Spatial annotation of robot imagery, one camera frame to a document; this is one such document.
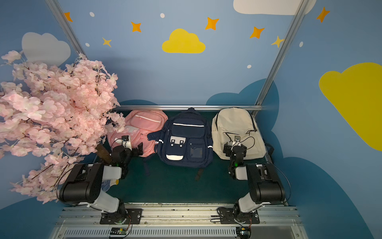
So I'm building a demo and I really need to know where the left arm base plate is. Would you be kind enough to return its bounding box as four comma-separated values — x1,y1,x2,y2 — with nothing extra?
99,208,143,225

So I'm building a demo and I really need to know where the rear horizontal aluminium bar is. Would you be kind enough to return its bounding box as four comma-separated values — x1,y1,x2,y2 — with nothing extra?
115,105,262,111

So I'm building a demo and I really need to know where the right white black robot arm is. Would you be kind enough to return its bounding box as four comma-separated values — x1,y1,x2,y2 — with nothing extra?
223,142,286,216

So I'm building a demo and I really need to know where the navy blue backpack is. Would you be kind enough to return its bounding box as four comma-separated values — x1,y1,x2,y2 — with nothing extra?
147,108,213,181

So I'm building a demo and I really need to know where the pink cherry blossom tree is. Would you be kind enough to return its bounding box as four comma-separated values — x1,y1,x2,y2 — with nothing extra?
1,50,125,203

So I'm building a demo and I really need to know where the right side floor rail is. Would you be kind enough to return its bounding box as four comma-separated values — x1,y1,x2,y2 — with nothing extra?
264,147,274,164

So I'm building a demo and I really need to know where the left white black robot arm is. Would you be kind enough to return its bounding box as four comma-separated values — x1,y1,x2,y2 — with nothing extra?
58,142,143,217

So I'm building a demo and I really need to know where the green circuit board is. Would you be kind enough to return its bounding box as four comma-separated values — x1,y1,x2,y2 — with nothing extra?
236,227,251,239
109,227,128,238

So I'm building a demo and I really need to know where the left green circuit board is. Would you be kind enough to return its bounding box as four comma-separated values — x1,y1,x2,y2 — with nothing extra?
109,227,128,238

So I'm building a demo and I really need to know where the right green circuit board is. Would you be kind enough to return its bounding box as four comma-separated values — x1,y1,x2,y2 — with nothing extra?
236,227,251,239

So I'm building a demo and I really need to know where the beige backpack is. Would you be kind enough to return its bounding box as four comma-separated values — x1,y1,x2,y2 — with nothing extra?
211,108,266,160

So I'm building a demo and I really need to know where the aluminium frame post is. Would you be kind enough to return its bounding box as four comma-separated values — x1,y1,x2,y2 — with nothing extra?
255,0,310,107
45,0,86,55

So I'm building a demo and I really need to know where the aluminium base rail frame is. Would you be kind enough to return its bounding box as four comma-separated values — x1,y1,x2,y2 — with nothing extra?
50,203,308,239

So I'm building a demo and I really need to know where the left aluminium frame post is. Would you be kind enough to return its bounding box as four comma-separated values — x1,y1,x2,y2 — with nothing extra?
45,0,86,55

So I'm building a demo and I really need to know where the blue patterned cloth item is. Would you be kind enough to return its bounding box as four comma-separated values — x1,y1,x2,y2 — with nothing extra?
101,179,119,192

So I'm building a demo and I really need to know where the right aluminium frame post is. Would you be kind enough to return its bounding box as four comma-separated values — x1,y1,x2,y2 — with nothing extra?
255,0,310,107

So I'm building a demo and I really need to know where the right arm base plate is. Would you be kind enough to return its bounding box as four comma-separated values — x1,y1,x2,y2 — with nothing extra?
217,207,260,225

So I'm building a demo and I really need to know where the pink backpack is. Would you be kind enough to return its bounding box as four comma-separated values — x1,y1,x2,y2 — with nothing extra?
107,110,168,157

